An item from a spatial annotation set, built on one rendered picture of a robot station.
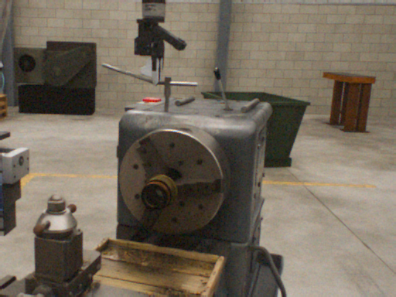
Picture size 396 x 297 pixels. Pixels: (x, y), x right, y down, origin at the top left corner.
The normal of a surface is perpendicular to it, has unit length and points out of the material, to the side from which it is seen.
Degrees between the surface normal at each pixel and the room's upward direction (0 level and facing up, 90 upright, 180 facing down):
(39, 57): 90
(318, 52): 90
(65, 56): 90
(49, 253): 90
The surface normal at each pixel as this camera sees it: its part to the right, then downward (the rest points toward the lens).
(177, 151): -0.33, 0.21
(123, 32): -0.04, 0.22
